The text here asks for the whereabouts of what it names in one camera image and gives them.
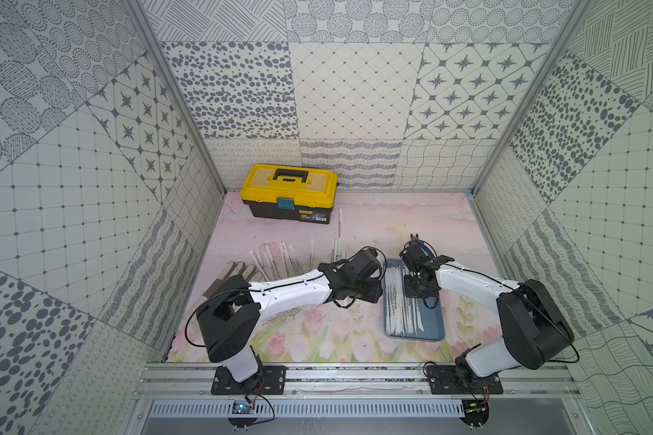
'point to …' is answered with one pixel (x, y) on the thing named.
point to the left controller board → (241, 407)
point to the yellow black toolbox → (289, 192)
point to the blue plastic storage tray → (408, 318)
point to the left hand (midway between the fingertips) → (383, 286)
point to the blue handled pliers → (423, 245)
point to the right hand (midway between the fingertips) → (418, 293)
